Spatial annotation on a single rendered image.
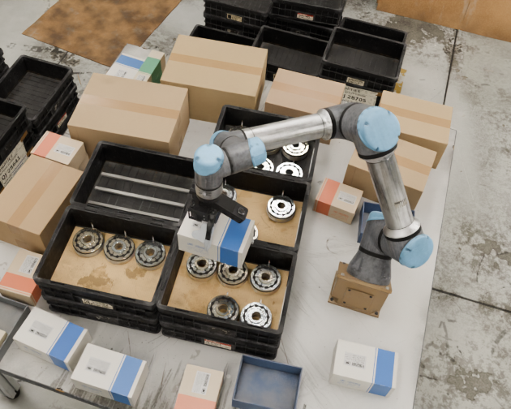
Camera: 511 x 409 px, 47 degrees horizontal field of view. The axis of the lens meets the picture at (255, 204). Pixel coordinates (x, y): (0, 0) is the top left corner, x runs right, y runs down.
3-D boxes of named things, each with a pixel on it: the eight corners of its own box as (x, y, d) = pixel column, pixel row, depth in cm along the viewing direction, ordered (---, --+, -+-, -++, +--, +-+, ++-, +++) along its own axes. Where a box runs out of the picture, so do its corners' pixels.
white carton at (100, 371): (148, 371, 192) (146, 361, 184) (134, 406, 185) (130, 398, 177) (92, 353, 194) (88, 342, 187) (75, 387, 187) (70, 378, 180)
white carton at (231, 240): (253, 236, 183) (255, 220, 175) (241, 269, 176) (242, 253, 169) (193, 218, 185) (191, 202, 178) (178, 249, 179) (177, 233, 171)
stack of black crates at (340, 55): (387, 104, 348) (407, 43, 312) (377, 139, 331) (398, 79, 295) (322, 87, 354) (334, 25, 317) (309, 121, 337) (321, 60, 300)
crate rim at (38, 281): (181, 231, 199) (181, 227, 197) (154, 310, 182) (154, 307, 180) (69, 208, 202) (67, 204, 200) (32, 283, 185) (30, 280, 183)
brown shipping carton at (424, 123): (441, 132, 261) (453, 107, 248) (435, 169, 248) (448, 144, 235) (375, 115, 265) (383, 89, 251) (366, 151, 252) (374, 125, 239)
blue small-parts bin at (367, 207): (410, 220, 232) (414, 210, 227) (409, 252, 224) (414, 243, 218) (359, 211, 234) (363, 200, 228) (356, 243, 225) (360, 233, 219)
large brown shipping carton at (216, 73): (264, 83, 273) (268, 49, 256) (252, 130, 255) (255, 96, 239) (180, 68, 275) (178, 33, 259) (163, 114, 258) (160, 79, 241)
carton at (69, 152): (87, 154, 232) (83, 142, 226) (71, 177, 226) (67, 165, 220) (51, 143, 235) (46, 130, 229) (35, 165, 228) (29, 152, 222)
